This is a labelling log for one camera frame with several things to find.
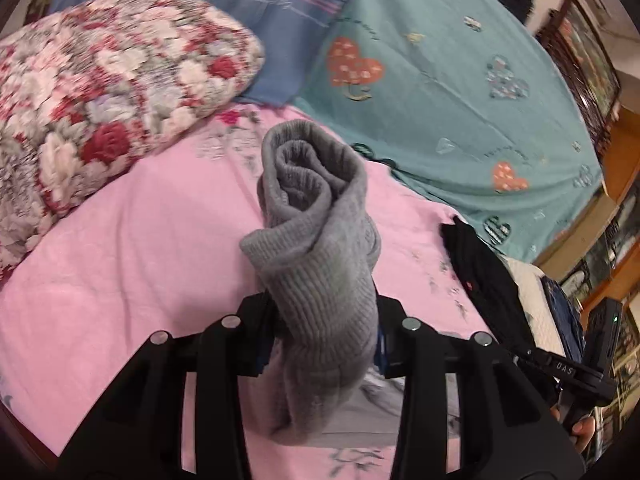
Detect grey sweatpants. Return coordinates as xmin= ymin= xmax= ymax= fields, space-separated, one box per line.
xmin=238 ymin=119 xmax=461 ymax=450

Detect person's right hand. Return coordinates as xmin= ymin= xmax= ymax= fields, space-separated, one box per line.
xmin=570 ymin=416 xmax=596 ymax=453

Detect white quilted mattress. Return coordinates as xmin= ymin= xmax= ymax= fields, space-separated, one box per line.
xmin=502 ymin=257 xmax=565 ymax=356

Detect black garment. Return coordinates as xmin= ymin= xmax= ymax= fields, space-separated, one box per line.
xmin=439 ymin=217 xmax=535 ymax=350

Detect pink floral blanket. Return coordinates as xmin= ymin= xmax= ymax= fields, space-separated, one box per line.
xmin=1 ymin=105 xmax=489 ymax=479

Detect teal heart bedsheet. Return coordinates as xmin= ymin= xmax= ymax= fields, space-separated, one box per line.
xmin=294 ymin=0 xmax=603 ymax=262

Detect red floral pillow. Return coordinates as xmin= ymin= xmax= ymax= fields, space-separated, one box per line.
xmin=1 ymin=0 xmax=265 ymax=276

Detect wooden bed frame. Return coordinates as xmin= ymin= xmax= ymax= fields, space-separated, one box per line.
xmin=535 ymin=106 xmax=639 ymax=323

